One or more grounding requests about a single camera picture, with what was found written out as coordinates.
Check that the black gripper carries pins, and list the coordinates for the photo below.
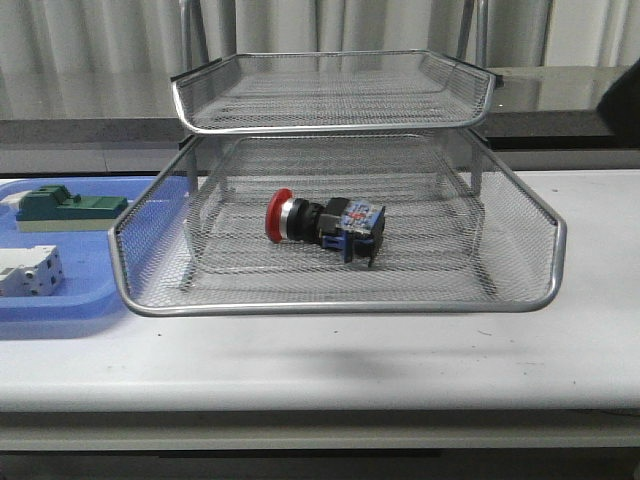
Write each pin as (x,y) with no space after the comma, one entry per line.
(619,107)

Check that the silver mesh tray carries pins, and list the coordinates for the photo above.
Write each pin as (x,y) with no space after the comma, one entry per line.
(518,265)
(229,238)
(332,91)

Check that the red emergency stop button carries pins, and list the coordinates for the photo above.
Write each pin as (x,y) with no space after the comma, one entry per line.
(354,228)

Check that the blue plastic tray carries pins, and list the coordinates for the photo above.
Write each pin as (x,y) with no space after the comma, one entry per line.
(88,281)

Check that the green terminal block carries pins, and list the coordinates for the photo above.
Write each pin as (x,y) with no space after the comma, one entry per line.
(53,208)

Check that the white circuit breaker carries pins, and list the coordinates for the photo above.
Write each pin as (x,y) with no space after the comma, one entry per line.
(33,271)

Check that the white component behind terminal block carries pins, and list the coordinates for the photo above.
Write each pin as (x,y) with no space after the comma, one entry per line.
(11,203)

